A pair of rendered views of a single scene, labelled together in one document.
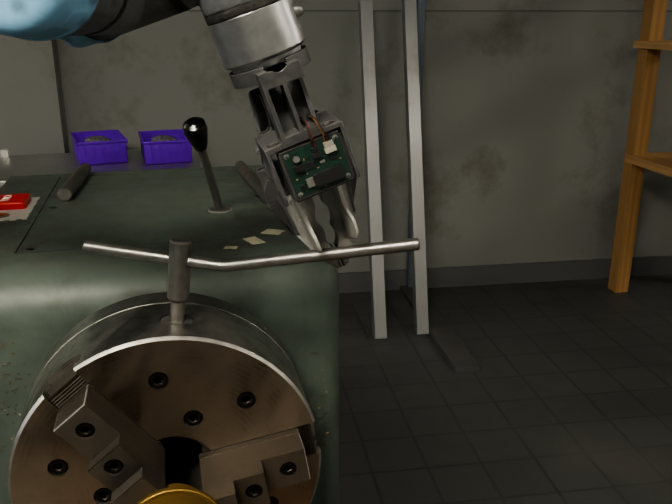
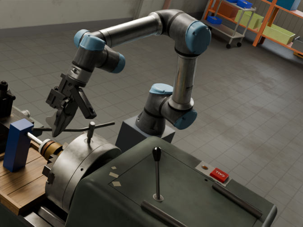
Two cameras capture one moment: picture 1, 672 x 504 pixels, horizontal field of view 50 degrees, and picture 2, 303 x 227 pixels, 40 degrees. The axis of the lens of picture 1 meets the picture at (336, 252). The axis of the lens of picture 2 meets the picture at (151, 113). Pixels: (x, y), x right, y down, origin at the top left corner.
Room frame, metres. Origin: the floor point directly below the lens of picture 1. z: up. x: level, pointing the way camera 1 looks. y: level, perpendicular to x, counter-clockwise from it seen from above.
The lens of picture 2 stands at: (1.59, -0.81, 2.12)
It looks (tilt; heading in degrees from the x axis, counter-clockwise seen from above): 27 degrees down; 125
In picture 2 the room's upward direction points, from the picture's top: 20 degrees clockwise
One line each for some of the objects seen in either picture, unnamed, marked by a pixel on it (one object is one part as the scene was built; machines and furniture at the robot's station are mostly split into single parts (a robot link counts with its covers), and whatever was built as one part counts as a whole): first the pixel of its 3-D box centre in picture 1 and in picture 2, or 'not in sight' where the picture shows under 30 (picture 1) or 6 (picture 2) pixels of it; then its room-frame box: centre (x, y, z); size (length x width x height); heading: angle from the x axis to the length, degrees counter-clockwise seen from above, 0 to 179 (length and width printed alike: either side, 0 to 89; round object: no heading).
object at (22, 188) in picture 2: not in sight; (25, 174); (0.41, 0.12, 0.89); 0.36 x 0.30 x 0.04; 103
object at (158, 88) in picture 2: not in sight; (161, 98); (0.55, 0.70, 1.27); 0.13 x 0.12 x 0.14; 176
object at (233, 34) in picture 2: not in sight; (225, 16); (-2.48, 6.12, 0.44); 0.92 x 0.53 x 0.88; 9
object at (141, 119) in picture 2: not in sight; (153, 117); (0.54, 0.70, 1.15); 0.15 x 0.15 x 0.10
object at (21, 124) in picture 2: not in sight; (18, 145); (0.34, 0.10, 1.00); 0.08 x 0.06 x 0.23; 103
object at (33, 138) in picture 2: not in sight; (35, 139); (0.43, 0.12, 1.08); 0.13 x 0.07 x 0.07; 13
